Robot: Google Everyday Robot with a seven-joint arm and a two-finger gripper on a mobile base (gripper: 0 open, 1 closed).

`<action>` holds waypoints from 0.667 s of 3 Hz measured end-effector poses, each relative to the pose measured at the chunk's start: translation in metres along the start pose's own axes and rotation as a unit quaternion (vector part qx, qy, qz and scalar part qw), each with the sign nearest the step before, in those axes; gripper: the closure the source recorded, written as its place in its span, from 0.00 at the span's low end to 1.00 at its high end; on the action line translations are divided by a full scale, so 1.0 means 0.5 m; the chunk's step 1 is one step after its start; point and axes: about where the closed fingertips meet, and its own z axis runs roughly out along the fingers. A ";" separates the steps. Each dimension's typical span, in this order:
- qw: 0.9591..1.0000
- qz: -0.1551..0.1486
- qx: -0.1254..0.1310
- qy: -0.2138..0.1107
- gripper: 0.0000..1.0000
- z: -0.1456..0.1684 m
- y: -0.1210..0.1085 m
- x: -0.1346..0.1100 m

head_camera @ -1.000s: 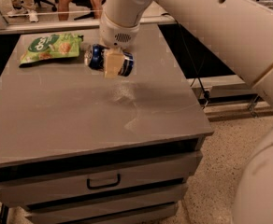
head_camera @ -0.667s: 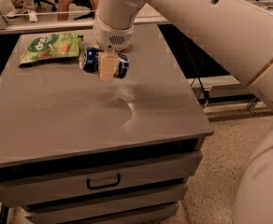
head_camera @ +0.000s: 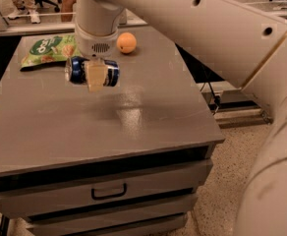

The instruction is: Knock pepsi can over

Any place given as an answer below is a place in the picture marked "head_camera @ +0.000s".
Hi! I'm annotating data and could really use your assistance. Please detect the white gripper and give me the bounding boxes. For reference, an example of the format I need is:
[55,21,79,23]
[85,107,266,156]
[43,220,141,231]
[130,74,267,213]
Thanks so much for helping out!
[75,25,118,92]

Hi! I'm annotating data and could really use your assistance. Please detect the blue pepsi can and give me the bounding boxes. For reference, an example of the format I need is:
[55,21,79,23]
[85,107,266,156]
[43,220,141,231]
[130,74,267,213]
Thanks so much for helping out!
[65,56,120,87]

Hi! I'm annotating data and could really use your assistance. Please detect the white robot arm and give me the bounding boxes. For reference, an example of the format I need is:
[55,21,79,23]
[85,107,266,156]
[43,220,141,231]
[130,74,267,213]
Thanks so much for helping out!
[76,0,287,236]

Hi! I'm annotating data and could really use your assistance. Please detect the orange fruit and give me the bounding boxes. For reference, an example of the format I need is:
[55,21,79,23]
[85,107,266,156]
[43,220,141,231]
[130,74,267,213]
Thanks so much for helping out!
[116,32,137,54]

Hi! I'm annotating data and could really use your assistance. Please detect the green chip bag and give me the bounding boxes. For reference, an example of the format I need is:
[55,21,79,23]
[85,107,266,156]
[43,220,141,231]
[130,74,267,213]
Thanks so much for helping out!
[21,34,81,68]

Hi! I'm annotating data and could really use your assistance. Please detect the seated person legs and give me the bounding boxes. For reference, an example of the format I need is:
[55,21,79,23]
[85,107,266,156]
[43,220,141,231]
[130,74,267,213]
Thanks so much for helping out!
[61,0,77,22]

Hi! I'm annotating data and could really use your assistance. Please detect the grey drawer cabinet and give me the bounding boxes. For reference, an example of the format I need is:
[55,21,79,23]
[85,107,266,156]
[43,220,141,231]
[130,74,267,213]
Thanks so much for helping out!
[0,27,223,236]

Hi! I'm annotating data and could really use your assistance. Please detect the standing person legs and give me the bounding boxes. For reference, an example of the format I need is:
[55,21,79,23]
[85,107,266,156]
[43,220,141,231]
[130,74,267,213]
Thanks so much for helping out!
[8,0,40,24]

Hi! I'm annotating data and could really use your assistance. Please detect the black drawer handle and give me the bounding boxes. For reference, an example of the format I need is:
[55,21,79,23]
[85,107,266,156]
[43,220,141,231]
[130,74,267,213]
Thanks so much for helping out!
[90,183,128,201]

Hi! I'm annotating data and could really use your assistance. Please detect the black cable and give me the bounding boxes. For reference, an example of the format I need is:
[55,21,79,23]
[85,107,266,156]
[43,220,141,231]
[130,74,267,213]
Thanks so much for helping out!
[199,62,223,116]

